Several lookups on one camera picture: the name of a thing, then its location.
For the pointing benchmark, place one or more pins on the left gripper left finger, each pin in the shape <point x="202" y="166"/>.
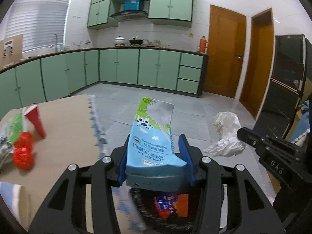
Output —
<point x="63" y="209"/>

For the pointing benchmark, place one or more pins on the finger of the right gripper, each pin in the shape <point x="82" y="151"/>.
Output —
<point x="266" y="143"/>

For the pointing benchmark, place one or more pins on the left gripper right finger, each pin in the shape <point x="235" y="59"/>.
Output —
<point x="248" y="208"/>

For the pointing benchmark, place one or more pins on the white tissue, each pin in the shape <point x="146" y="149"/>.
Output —
<point x="227" y="126"/>

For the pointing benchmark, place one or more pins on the blue milk carton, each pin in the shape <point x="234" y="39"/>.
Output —
<point x="151" y="160"/>

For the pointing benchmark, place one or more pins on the green white snack bag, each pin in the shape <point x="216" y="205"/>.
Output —
<point x="9" y="135"/>

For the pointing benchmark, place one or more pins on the black trash bin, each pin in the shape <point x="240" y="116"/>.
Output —
<point x="144" y="202"/>

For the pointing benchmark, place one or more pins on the green lower kitchen cabinets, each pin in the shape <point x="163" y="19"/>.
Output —
<point x="55" y="76"/>

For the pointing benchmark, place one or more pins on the green kitchen cabinets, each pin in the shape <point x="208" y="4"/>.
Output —
<point x="165" y="12"/>
<point x="55" y="76"/>

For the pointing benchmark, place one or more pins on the green upper kitchen cabinets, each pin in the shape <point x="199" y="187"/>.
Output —
<point x="165" y="12"/>

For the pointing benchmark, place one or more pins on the brown wooden door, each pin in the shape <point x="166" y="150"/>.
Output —
<point x="225" y="50"/>
<point x="259" y="63"/>

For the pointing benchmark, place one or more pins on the black glass cabinet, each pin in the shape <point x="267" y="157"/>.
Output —
<point x="289" y="85"/>

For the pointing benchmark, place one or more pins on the orange snack packet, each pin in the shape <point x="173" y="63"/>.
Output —
<point x="171" y="203"/>

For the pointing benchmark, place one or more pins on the red mesh ball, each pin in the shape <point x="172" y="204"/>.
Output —
<point x="22" y="156"/>

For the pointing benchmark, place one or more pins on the orange thermos bottle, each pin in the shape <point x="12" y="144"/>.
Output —
<point x="202" y="44"/>

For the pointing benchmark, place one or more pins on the white cooking pot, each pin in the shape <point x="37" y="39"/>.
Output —
<point x="119" y="41"/>

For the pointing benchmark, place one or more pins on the black wok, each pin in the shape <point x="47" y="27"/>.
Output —
<point x="135" y="41"/>

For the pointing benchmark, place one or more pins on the chrome sink faucet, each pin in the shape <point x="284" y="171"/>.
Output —
<point x="54" y="42"/>

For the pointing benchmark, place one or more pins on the brown cardboard box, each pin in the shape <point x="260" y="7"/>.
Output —
<point x="11" y="51"/>

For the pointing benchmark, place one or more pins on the black range hood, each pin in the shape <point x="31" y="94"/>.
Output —
<point x="128" y="10"/>

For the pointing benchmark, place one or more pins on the white window blind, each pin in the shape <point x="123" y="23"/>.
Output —
<point x="38" y="21"/>

